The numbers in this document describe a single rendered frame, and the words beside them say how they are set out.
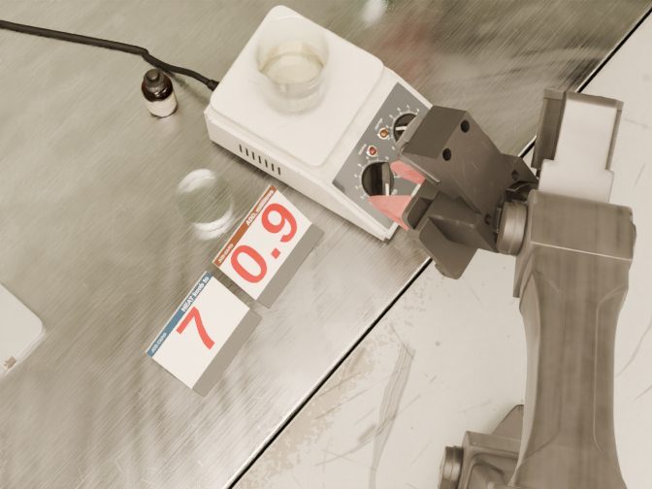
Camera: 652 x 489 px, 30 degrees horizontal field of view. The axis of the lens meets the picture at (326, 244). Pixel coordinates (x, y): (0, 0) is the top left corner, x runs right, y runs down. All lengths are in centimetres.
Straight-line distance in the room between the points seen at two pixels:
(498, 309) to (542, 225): 35
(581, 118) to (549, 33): 39
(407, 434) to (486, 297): 15
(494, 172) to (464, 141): 4
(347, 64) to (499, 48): 18
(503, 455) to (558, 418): 24
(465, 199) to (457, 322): 26
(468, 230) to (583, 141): 11
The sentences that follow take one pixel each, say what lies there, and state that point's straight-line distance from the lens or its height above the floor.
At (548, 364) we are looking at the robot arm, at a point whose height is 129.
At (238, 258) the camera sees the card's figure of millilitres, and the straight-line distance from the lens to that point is 111.
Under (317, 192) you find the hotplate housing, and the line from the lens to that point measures 111.
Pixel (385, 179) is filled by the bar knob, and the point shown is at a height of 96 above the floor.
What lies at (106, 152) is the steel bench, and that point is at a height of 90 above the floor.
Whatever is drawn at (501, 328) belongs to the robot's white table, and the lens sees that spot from 113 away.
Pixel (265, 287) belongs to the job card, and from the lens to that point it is 113.
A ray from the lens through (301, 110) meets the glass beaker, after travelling 107.
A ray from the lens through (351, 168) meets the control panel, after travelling 110.
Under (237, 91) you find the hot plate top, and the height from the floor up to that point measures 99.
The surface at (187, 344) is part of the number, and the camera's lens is 110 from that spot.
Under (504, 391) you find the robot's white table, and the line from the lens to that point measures 112.
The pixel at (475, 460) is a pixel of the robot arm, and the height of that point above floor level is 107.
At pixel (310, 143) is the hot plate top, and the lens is 108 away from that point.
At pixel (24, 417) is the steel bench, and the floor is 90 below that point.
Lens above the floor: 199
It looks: 74 degrees down
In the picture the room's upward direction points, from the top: 1 degrees clockwise
